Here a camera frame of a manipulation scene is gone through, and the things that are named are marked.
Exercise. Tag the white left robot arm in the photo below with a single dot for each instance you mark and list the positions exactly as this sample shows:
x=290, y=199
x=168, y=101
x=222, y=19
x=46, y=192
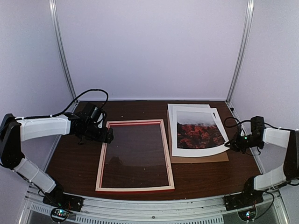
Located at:
x=15, y=130

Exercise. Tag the aluminium front rail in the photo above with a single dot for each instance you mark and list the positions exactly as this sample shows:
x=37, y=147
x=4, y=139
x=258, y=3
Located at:
x=210, y=210

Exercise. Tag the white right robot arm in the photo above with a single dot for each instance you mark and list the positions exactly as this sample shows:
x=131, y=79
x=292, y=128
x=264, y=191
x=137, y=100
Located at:
x=286, y=140

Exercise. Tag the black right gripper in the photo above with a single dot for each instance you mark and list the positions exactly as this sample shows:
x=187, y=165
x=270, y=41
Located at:
x=235, y=145

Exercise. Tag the left aluminium corner post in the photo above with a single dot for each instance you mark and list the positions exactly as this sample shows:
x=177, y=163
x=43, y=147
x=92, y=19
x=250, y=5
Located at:
x=62, y=55

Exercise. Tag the aluminium corner post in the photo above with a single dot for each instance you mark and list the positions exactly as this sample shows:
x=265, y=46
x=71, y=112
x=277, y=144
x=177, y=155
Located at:
x=62, y=55
x=241, y=54

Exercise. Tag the right aluminium corner post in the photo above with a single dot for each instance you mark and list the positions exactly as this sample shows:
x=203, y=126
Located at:
x=241, y=54

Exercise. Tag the pink wooden picture frame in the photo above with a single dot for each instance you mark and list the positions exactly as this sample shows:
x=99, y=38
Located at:
x=171, y=185

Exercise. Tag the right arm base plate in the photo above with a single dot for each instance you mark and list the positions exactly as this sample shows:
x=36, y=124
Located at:
x=239, y=201

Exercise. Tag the red landscape photo print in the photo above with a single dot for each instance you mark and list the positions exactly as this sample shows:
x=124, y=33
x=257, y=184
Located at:
x=199, y=129

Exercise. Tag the brown backing board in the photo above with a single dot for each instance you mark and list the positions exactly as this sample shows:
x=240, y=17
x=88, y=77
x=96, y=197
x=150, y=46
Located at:
x=222, y=157

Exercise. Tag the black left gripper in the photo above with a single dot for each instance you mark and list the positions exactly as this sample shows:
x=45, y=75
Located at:
x=103, y=138

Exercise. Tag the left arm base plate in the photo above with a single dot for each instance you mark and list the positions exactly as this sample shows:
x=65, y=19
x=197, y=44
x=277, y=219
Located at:
x=64, y=201

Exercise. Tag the clear acrylic sheet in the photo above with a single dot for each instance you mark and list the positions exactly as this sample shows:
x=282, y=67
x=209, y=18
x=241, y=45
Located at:
x=135, y=158

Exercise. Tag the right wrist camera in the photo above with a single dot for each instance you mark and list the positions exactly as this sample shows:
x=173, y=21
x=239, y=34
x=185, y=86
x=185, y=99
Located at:
x=242, y=132

